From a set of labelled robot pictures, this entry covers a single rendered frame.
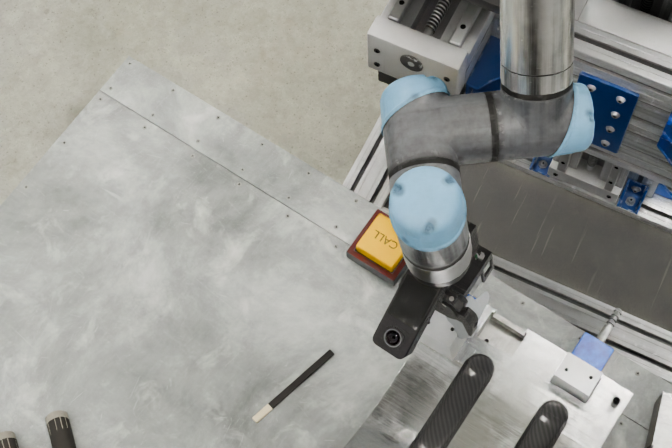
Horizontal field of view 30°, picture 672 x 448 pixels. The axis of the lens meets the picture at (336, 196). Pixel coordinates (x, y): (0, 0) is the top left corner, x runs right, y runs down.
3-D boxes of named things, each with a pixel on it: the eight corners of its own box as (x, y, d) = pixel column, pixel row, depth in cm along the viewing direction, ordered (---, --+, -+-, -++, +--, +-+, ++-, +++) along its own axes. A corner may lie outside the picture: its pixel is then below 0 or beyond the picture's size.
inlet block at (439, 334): (473, 259, 164) (471, 243, 159) (506, 277, 162) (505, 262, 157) (419, 341, 160) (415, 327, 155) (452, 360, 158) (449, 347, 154)
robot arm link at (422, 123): (476, 99, 140) (491, 188, 135) (376, 109, 139) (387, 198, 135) (481, 63, 132) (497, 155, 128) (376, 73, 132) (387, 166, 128)
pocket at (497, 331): (492, 317, 166) (494, 307, 162) (526, 338, 164) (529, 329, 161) (473, 344, 164) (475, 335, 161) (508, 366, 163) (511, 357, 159)
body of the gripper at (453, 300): (496, 271, 149) (491, 233, 138) (458, 330, 147) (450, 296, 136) (442, 240, 152) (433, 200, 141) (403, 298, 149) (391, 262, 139)
